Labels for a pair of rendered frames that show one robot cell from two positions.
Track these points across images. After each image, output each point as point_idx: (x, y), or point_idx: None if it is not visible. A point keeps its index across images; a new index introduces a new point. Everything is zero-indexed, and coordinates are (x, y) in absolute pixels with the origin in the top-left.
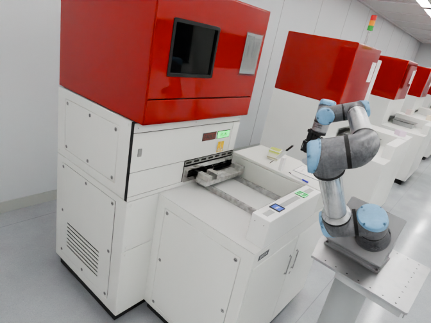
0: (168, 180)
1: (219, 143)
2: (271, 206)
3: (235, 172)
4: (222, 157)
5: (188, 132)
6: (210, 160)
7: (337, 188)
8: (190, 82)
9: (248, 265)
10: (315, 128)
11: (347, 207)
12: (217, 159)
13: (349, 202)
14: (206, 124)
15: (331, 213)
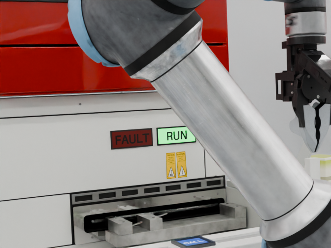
0: (30, 236)
1: (172, 158)
2: (178, 241)
3: (215, 221)
4: (191, 192)
5: (62, 128)
6: (150, 197)
7: (200, 95)
8: (21, 13)
9: None
10: (287, 29)
11: (322, 184)
12: (174, 195)
13: None
14: (115, 109)
15: (250, 197)
